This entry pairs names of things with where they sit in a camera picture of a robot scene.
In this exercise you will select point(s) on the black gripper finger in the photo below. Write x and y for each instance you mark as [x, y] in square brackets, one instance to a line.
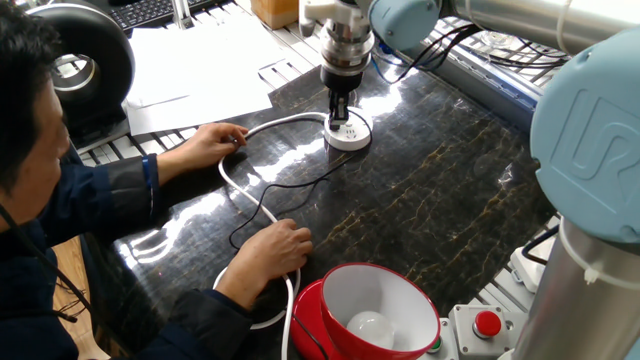
[333, 107]
[344, 107]

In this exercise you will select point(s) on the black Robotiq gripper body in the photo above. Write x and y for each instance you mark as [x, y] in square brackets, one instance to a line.
[342, 80]

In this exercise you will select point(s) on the round white power socket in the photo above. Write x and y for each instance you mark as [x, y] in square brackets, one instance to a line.
[352, 137]

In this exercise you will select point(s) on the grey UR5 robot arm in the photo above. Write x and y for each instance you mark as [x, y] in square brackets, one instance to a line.
[590, 150]

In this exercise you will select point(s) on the person's right forearm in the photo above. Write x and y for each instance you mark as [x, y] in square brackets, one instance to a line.
[235, 292]

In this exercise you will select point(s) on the person's left forearm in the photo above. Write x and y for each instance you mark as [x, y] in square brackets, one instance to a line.
[130, 190]

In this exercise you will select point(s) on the red gooseneck desk lamp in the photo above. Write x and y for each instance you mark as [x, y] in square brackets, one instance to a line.
[310, 320]

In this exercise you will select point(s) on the long white power strip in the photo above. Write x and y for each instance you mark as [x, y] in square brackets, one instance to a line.
[525, 272]

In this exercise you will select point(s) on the person's left hand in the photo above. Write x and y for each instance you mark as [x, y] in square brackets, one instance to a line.
[210, 145]

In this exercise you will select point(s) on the person's right hand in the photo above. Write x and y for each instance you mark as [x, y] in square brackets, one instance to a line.
[275, 250]

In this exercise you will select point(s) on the light wooden block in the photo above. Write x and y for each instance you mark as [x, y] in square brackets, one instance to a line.
[275, 12]

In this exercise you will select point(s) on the large white paper sheet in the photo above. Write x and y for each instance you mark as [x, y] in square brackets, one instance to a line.
[200, 110]

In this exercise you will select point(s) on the clear glass jug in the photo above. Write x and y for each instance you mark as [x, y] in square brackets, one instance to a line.
[500, 40]

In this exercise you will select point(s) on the black keyboard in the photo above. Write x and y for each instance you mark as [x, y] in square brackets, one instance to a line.
[145, 12]

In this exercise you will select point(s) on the grey box red button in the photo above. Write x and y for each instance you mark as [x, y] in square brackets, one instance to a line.
[462, 325]

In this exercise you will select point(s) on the grey box green button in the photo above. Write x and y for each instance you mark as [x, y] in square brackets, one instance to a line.
[447, 350]

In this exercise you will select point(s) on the person's head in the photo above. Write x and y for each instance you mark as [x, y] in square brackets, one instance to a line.
[25, 125]

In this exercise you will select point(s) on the dark blue jacket torso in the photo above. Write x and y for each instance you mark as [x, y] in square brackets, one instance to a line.
[30, 300]

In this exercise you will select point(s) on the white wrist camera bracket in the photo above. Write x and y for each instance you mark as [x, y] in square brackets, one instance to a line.
[345, 15]

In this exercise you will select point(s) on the grey aluminium frame beam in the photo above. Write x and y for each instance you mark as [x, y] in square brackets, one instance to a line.
[480, 90]

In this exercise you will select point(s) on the silver metal post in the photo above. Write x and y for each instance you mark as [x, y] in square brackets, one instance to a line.
[182, 15]

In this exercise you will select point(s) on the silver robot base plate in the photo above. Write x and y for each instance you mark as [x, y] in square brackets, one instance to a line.
[515, 327]

